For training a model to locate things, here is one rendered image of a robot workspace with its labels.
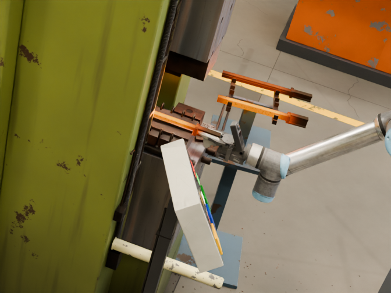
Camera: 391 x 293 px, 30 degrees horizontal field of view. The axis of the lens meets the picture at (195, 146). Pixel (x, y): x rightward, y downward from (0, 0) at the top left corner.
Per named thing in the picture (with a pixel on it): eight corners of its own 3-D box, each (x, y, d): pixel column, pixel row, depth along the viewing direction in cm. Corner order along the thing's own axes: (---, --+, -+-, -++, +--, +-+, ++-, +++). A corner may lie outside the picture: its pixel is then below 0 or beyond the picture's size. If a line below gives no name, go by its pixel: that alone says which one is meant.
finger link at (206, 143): (192, 145, 287) (215, 153, 287) (196, 132, 284) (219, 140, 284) (194, 141, 290) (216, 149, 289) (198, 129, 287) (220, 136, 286)
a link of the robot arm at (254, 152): (260, 153, 280) (265, 142, 288) (248, 149, 280) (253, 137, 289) (253, 171, 285) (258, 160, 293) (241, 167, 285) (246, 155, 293)
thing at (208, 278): (221, 284, 277) (226, 274, 274) (219, 293, 272) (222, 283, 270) (114, 244, 281) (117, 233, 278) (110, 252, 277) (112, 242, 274)
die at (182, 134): (194, 137, 298) (199, 120, 294) (181, 161, 282) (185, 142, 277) (99, 103, 303) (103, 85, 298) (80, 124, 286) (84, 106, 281)
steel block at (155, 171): (191, 207, 333) (216, 126, 310) (167, 256, 301) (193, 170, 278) (78, 165, 339) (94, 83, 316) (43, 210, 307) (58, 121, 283)
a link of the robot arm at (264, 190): (275, 193, 300) (284, 169, 294) (270, 208, 291) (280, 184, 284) (253, 185, 301) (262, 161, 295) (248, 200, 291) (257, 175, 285)
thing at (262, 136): (270, 134, 363) (271, 130, 362) (266, 177, 329) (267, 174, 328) (212, 117, 362) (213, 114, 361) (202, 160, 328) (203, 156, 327)
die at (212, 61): (216, 61, 280) (223, 39, 275) (203, 81, 263) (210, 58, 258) (114, 25, 284) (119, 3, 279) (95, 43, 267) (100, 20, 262)
